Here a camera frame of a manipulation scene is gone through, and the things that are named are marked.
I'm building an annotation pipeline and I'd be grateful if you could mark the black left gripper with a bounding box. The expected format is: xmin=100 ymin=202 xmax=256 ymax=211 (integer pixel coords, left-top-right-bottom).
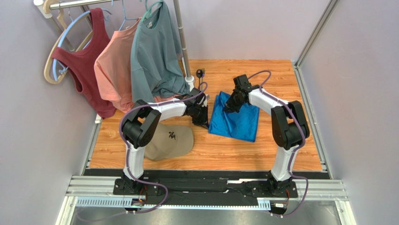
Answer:
xmin=191 ymin=105 xmax=210 ymax=130

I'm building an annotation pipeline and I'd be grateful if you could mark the blue cloth napkin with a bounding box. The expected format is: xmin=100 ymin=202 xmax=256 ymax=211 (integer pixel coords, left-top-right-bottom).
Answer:
xmin=208 ymin=91 xmax=259 ymax=143

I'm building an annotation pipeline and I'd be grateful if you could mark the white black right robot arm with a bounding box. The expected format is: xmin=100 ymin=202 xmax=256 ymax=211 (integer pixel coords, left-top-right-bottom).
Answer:
xmin=223 ymin=75 xmax=310 ymax=185

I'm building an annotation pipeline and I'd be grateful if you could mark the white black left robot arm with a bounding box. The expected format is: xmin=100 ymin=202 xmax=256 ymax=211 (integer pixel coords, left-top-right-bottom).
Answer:
xmin=119 ymin=88 xmax=209 ymax=182

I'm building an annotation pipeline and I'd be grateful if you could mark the white clothes rack foot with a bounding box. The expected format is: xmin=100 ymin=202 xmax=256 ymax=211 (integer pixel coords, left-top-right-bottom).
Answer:
xmin=185 ymin=75 xmax=195 ymax=91

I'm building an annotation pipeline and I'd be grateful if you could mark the beige baseball cap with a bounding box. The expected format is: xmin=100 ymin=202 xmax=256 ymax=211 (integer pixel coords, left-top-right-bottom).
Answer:
xmin=144 ymin=123 xmax=194 ymax=161

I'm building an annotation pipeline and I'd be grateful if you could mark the black spoon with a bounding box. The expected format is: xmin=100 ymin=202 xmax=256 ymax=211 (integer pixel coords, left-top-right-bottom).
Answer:
xmin=196 ymin=68 xmax=205 ymax=90

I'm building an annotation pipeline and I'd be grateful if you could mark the teal t-shirt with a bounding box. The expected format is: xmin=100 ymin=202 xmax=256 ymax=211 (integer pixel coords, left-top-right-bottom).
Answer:
xmin=130 ymin=0 xmax=190 ymax=103

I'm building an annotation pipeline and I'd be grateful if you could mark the pink t-shirt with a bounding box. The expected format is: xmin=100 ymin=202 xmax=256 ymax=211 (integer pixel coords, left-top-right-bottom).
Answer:
xmin=94 ymin=22 xmax=189 ymax=113

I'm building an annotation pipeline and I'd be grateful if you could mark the teal clothes hanger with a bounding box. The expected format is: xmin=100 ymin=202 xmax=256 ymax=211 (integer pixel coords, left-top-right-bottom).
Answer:
xmin=140 ymin=0 xmax=164 ymax=22

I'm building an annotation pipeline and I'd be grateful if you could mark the maroon tank top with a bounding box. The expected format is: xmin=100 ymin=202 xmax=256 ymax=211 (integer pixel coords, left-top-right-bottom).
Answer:
xmin=52 ymin=8 xmax=116 ymax=119

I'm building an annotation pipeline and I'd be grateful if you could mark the light blue clothes hanger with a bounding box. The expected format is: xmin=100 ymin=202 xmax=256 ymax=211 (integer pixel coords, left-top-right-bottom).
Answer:
xmin=45 ymin=10 xmax=94 ymax=84

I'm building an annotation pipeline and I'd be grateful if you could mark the wooden clothes hanger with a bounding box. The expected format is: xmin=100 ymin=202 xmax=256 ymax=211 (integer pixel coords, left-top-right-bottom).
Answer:
xmin=34 ymin=0 xmax=101 ymax=84

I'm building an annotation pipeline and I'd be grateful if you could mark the metal clothes rack pole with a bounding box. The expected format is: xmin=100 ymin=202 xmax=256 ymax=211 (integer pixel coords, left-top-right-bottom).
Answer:
xmin=33 ymin=0 xmax=195 ymax=82

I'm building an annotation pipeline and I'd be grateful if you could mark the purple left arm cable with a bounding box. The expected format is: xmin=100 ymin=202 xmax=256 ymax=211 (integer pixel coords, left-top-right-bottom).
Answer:
xmin=118 ymin=82 xmax=208 ymax=214

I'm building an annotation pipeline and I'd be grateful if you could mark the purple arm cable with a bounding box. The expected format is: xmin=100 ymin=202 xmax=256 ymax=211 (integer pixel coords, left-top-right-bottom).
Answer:
xmin=118 ymin=82 xmax=208 ymax=214
xmin=248 ymin=70 xmax=310 ymax=218

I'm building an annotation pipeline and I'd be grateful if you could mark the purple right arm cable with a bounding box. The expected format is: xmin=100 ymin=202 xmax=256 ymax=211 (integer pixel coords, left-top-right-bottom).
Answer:
xmin=248 ymin=70 xmax=310 ymax=218

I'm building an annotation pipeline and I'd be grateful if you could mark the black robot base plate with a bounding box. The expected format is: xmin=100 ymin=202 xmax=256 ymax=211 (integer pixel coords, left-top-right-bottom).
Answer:
xmin=112 ymin=178 xmax=298 ymax=198

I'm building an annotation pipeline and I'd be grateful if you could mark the aluminium frame rail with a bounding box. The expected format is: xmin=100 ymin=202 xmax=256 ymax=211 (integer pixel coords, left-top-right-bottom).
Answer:
xmin=56 ymin=176 xmax=356 ymax=225

